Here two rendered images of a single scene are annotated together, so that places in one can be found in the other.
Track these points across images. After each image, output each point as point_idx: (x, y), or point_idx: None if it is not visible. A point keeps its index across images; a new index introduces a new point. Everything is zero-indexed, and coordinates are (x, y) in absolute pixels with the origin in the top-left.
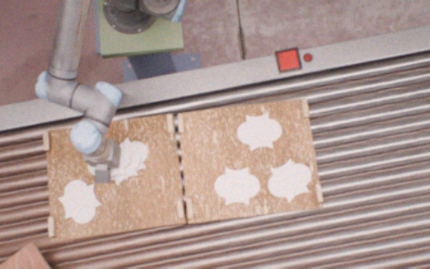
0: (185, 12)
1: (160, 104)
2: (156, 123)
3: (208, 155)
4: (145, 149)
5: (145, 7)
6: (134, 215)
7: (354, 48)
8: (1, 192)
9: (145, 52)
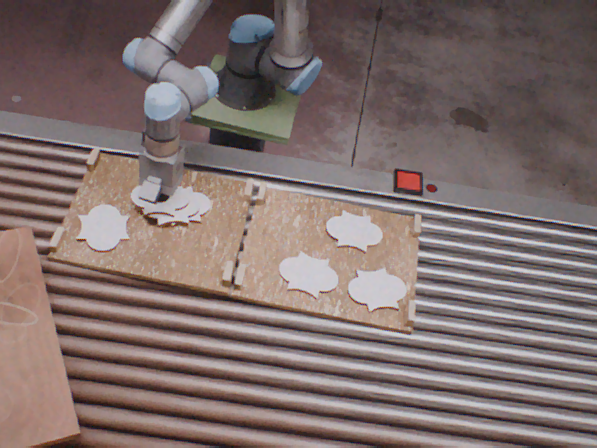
0: None
1: None
2: (231, 186)
3: (283, 235)
4: (208, 203)
5: (267, 63)
6: (164, 264)
7: (487, 197)
8: (10, 196)
9: (241, 131)
